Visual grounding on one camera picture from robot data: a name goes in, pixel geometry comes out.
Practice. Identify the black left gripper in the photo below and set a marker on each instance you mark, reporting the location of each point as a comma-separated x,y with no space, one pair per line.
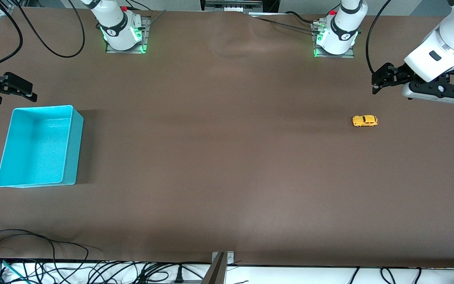
399,73

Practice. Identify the yellow beetle toy car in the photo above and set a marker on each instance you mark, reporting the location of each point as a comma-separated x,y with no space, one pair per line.
365,120

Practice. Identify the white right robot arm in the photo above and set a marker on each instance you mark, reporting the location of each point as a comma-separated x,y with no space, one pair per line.
114,19

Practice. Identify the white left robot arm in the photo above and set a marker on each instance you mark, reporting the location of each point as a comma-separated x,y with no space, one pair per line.
345,23

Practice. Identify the turquoise plastic bin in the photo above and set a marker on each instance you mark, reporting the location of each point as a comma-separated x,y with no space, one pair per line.
34,150

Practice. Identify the grey power strip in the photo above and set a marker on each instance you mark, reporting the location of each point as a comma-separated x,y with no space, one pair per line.
233,6

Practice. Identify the black power plug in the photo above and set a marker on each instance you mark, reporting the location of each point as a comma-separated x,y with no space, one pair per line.
179,276

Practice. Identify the metal table bracket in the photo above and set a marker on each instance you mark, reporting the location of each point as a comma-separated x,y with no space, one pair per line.
230,258

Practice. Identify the grey camera post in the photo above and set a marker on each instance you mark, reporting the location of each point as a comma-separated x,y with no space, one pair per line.
215,274

